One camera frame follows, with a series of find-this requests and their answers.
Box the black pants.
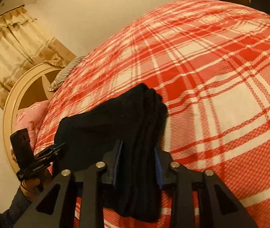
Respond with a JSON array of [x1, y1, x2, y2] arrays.
[[53, 83, 167, 222]]

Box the person left hand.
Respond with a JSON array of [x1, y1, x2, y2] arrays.
[[20, 169, 52, 201]]

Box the pink pillow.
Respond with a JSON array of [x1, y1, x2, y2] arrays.
[[14, 100, 50, 151]]

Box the red plaid bed cover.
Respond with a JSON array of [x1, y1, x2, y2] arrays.
[[35, 0, 270, 227]]

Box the striped grey pillow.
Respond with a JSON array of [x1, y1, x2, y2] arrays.
[[48, 56, 84, 92]]

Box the cream round headboard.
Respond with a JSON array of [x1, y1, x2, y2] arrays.
[[3, 63, 62, 172]]

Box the beige patterned curtain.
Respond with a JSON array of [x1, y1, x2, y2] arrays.
[[0, 6, 75, 108]]

